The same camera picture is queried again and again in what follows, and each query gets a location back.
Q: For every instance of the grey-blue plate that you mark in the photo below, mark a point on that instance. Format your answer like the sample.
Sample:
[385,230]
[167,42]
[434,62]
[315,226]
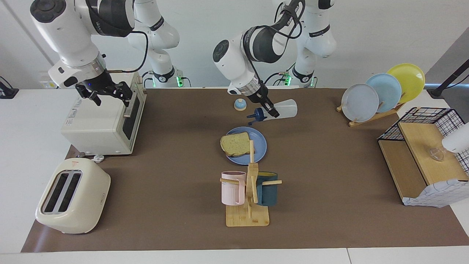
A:
[359,102]

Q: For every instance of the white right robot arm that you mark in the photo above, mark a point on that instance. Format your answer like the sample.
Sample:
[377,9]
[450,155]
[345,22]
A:
[69,33]

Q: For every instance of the dark teal mug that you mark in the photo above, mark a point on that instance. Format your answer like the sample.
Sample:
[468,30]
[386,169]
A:
[267,194]

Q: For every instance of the cream two-slot toaster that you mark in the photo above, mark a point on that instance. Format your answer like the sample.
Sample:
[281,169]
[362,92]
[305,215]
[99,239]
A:
[88,198]

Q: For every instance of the yellow plate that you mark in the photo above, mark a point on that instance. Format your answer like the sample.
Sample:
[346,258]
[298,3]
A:
[408,80]

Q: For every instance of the white grid-pattern cloth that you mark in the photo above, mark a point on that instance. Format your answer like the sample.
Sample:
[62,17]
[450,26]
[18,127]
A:
[436,194]

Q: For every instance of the brown table mat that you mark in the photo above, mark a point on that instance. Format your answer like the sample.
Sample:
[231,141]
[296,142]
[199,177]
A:
[176,183]

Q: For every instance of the white cylindrical object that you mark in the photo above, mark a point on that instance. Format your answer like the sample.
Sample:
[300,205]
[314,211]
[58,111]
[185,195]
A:
[458,141]

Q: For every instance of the toasted bread slice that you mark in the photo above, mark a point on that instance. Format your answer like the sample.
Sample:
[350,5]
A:
[236,145]

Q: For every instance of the translucent squeeze bottle blue cap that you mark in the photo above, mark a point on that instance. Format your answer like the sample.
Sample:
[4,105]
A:
[287,109]

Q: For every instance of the wooden plate rack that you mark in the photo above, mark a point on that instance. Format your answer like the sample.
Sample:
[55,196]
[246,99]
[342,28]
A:
[381,114]

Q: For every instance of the pink ribbed mug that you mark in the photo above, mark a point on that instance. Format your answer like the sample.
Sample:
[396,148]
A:
[231,190]

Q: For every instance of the white wall socket box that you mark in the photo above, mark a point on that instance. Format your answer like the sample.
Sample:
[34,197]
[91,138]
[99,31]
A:
[44,82]

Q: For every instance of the light blue plate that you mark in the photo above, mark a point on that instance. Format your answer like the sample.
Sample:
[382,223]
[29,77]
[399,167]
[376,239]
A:
[388,91]

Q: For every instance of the wooden stepped shelf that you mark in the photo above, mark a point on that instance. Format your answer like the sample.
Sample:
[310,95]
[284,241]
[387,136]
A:
[421,146]

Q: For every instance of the blue round plate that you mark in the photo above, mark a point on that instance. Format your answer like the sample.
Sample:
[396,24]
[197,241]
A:
[258,146]

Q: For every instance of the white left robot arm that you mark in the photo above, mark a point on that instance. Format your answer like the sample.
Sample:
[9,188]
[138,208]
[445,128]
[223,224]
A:
[234,62]

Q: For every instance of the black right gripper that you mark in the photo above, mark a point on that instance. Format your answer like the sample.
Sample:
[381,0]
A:
[99,82]

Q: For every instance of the small clear glass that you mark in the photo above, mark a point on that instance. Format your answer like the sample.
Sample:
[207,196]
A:
[438,154]

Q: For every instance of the black camera stand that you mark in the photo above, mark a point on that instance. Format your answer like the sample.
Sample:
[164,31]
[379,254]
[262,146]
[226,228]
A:
[436,91]

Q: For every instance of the white toaster oven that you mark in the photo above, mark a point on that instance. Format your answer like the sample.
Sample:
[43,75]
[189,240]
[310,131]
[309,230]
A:
[95,132]

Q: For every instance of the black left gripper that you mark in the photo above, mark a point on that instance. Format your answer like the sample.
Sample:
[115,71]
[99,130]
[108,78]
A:
[260,94]

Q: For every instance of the wooden mug tree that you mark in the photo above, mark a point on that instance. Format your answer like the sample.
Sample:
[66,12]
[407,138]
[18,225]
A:
[247,218]

